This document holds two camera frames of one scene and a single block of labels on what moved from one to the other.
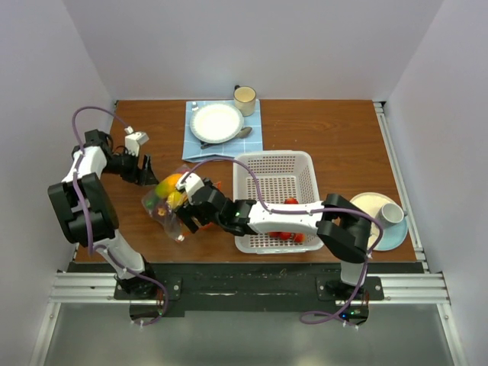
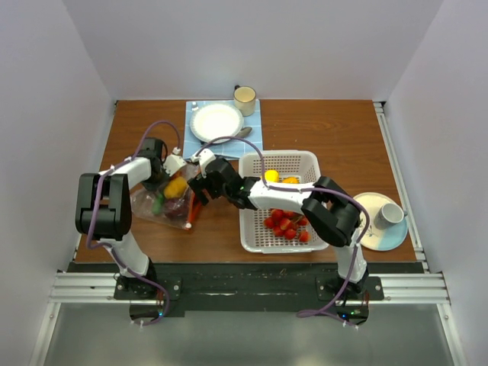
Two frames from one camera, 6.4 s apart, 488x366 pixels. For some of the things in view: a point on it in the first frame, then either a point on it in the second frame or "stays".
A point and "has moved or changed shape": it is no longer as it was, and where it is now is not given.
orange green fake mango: (167, 185) has moved or changed shape
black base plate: (245, 287) stays
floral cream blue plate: (371, 203) stays
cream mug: (244, 97) stays
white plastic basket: (281, 175) stays
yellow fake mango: (174, 199) → (271, 176)
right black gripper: (186, 217) → (198, 184)
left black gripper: (145, 176) → (165, 178)
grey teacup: (390, 213) stays
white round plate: (216, 123) stays
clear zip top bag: (162, 201) has moved or changed shape
